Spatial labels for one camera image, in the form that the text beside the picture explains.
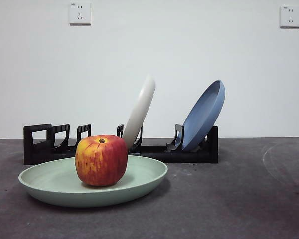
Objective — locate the blue plate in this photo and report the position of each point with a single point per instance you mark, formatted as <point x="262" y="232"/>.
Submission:
<point x="202" y="117"/>

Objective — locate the red yellow apple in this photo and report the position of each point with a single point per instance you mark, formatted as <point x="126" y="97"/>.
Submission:
<point x="101" y="161"/>

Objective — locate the white wall socket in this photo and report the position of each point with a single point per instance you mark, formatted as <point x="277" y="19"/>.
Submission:
<point x="290" y="17"/>
<point x="80" y="13"/>

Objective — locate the beige plate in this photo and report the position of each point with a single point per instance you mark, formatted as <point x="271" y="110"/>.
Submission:
<point x="140" y="112"/>

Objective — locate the pale green plate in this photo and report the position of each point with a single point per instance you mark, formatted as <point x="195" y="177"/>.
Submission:
<point x="52" y="181"/>

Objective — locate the black plate rack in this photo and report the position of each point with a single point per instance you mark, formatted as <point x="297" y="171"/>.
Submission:
<point x="189" y="156"/>

